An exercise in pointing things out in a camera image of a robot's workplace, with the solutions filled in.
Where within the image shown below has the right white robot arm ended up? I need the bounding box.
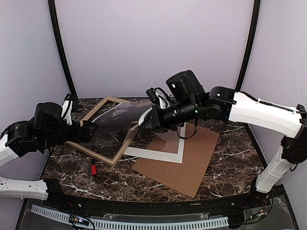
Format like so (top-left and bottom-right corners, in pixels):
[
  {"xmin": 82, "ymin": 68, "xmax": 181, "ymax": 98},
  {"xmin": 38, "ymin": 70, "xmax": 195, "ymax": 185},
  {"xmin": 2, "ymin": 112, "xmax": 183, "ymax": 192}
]
[{"xmin": 138, "ymin": 70, "xmax": 307, "ymax": 208}]

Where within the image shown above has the white slotted cable duct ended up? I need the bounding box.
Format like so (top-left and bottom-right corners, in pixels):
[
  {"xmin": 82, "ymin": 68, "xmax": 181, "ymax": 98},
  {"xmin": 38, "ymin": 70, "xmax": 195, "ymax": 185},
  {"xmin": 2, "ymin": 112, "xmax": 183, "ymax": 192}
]
[{"xmin": 31, "ymin": 205, "xmax": 229, "ymax": 230}]

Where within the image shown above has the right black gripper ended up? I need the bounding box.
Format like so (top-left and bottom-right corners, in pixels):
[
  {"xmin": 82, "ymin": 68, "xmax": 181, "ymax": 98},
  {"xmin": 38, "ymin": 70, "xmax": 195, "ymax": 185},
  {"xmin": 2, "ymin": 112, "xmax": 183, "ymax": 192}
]
[{"xmin": 139, "ymin": 96, "xmax": 200, "ymax": 131}]

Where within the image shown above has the white mat board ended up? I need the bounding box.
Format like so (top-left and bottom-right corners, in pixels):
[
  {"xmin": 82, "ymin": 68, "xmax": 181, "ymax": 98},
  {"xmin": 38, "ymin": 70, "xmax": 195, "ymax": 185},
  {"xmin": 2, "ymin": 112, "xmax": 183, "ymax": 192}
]
[{"xmin": 124, "ymin": 132, "xmax": 185, "ymax": 164}]

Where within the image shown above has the black front rail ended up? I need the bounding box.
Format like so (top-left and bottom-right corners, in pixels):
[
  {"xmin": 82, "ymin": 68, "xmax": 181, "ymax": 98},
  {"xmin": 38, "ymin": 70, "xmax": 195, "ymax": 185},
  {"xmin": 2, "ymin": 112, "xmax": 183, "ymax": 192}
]
[{"xmin": 26, "ymin": 185, "xmax": 283, "ymax": 218}]

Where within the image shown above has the brown backing board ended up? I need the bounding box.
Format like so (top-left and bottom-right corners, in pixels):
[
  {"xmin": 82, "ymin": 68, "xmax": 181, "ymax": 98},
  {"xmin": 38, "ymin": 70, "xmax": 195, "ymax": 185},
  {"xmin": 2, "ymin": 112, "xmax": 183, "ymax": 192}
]
[{"xmin": 132, "ymin": 127, "xmax": 219, "ymax": 198}]

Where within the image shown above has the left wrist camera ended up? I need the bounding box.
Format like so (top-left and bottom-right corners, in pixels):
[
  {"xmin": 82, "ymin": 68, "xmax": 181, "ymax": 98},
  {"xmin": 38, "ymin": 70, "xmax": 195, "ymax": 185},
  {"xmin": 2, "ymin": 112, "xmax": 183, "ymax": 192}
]
[{"xmin": 61, "ymin": 93, "xmax": 79, "ymax": 125}]

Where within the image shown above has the red handled screwdriver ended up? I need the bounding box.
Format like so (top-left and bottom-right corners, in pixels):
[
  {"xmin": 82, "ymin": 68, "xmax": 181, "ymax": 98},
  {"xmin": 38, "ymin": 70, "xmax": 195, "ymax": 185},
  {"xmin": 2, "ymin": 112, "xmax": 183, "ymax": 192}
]
[{"xmin": 91, "ymin": 158, "xmax": 97, "ymax": 176}]

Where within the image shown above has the black corner post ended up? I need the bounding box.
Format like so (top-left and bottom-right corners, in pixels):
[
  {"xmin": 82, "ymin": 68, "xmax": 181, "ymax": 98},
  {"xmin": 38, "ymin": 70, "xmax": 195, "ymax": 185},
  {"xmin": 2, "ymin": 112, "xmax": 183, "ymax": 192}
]
[
  {"xmin": 48, "ymin": 0, "xmax": 78, "ymax": 99},
  {"xmin": 231, "ymin": 0, "xmax": 261, "ymax": 104}
]

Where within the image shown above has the small circuit board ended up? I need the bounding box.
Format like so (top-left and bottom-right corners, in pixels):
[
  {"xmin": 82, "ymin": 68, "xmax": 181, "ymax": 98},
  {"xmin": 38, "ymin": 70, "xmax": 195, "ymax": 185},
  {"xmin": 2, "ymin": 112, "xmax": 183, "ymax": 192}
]
[{"xmin": 69, "ymin": 215, "xmax": 90, "ymax": 227}]

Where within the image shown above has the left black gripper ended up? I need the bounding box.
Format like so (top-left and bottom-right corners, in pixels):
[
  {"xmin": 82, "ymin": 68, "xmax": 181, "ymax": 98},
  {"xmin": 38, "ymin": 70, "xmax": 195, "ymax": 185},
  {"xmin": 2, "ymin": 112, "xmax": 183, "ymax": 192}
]
[{"xmin": 40, "ymin": 120, "xmax": 98, "ymax": 150}]

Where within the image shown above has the right black corner post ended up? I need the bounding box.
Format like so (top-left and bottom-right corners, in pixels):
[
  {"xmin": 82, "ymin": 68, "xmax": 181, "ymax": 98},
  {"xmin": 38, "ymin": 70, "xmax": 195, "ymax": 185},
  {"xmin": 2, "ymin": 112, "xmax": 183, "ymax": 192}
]
[{"xmin": 231, "ymin": 0, "xmax": 261, "ymax": 104}]

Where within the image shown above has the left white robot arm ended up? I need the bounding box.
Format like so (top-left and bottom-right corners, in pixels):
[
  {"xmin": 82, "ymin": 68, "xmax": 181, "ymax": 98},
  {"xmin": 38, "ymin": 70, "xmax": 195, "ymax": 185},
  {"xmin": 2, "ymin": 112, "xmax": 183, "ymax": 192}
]
[{"xmin": 0, "ymin": 101, "xmax": 98, "ymax": 209}]

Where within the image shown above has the wooden picture frame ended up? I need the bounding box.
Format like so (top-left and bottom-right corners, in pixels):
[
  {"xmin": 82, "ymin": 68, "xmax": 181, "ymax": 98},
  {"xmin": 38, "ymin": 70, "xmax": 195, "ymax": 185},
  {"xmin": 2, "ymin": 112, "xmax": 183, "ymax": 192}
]
[{"xmin": 66, "ymin": 96, "xmax": 139, "ymax": 167}]

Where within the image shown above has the left black corner post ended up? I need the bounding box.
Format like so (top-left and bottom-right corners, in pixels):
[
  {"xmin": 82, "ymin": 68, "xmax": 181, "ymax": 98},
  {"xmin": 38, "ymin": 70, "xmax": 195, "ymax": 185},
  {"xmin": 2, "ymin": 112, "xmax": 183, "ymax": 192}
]
[{"xmin": 48, "ymin": 0, "xmax": 78, "ymax": 99}]

